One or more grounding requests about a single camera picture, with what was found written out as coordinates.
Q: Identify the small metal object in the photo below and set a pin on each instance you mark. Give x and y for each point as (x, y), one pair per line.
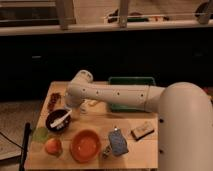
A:
(107, 151)

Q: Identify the white brush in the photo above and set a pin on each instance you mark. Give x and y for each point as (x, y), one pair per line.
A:
(59, 121)

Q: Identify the orange bowl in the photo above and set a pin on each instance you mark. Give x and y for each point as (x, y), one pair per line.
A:
(85, 146)

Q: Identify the green leaf cloth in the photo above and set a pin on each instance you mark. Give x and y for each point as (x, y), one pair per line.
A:
(40, 135)

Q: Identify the orange peach toy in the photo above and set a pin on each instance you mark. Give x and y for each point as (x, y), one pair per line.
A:
(53, 146)

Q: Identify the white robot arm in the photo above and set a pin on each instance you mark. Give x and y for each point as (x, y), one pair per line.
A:
(185, 131)

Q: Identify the green tray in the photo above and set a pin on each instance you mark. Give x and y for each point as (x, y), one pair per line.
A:
(128, 81)

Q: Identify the dark purple bowl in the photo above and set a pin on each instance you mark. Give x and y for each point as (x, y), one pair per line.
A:
(56, 114)

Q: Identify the black pole stand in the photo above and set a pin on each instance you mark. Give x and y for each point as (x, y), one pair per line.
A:
(27, 131)

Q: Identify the blue grey cloth pouch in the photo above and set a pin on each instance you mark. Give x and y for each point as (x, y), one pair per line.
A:
(117, 142)

